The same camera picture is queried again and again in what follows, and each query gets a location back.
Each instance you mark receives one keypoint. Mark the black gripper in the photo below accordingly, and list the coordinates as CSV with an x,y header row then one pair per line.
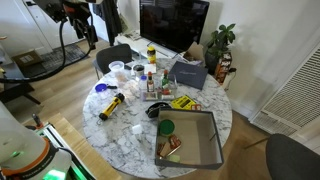
x,y
81,11

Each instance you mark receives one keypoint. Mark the yellow and black flashlight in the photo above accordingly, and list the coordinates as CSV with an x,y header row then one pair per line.
x,y
111,106

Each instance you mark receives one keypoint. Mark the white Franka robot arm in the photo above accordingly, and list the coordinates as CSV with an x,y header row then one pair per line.
x,y
20,143

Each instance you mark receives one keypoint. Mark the hanging dark clothing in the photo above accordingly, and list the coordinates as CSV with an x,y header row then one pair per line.
x,y
111,20

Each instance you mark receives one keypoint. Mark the dark grey floor mat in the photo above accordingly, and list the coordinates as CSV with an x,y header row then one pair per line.
x,y
63,55

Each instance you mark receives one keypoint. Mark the clear plastic tub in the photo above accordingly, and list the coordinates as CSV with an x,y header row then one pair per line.
x,y
116,66

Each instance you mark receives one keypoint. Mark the stack of magazines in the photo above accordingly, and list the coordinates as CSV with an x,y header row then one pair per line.
x,y
133,35

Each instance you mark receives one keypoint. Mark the black remote control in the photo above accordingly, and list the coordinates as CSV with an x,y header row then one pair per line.
x,y
128,67

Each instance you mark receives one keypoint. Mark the white television cabinet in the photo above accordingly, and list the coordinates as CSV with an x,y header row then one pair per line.
x,y
140,45

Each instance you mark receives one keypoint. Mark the round blue lid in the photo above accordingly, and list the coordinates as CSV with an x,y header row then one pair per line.
x,y
100,87

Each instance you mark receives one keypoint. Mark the taped cardboard box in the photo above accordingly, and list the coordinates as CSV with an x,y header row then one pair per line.
x,y
26,59

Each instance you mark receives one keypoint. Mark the round glass jar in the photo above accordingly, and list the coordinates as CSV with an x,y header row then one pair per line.
x,y
138,70

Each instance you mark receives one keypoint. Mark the crumpled clear plastic bag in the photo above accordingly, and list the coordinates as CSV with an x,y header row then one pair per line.
x,y
128,86

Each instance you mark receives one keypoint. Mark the yellow vitamin bottle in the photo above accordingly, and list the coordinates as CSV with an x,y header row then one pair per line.
x,y
151,55

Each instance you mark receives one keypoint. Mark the white square napkin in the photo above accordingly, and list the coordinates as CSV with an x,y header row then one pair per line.
x,y
150,68

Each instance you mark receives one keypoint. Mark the red cap hot sauce bottle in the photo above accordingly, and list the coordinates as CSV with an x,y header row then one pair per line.
x,y
150,83

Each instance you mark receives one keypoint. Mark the black flat screen television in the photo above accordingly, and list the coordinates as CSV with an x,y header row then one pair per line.
x,y
173,23

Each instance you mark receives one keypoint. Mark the low black side table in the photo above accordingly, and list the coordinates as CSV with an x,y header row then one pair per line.
x,y
15,90

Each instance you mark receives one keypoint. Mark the green bottle red cap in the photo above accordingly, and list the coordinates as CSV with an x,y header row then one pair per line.
x,y
165,80

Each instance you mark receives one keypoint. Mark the clear glass tumbler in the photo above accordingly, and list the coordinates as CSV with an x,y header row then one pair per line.
x,y
172,85

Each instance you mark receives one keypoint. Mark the black pouch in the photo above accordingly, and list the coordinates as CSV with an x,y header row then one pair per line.
x,y
156,110

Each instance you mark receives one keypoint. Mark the open brown cardboard box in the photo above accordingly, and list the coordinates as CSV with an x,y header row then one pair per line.
x,y
195,53

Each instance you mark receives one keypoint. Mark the flat yellow box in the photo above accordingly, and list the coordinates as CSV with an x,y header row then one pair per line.
x,y
183,102

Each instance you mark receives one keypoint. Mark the round green lid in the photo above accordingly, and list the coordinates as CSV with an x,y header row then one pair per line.
x,y
166,127

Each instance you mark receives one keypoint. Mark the green potted plant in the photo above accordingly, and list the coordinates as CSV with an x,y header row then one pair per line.
x,y
220,38

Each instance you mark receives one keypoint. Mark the robot stand with green light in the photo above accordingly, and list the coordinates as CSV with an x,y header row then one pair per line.
x,y
75,171

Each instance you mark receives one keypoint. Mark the red brown snack pack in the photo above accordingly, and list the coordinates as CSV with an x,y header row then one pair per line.
x,y
170,145

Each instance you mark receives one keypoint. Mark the orange printed carton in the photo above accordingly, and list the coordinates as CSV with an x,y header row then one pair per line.
x,y
223,66

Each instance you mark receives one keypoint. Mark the small green item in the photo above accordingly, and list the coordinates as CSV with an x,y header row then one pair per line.
x,y
174,158

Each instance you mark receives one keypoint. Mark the open dark grey cardboard box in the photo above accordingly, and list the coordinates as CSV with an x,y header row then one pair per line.
x,y
196,140

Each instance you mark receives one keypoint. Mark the dark grey upholstered chair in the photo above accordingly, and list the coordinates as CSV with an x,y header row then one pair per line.
x,y
293,158

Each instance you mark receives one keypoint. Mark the black wrist camera orange mount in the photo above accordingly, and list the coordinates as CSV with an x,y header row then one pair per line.
x,y
51,10

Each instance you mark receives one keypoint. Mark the white wall vent grille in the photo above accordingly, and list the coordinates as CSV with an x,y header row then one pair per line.
x,y
293,96

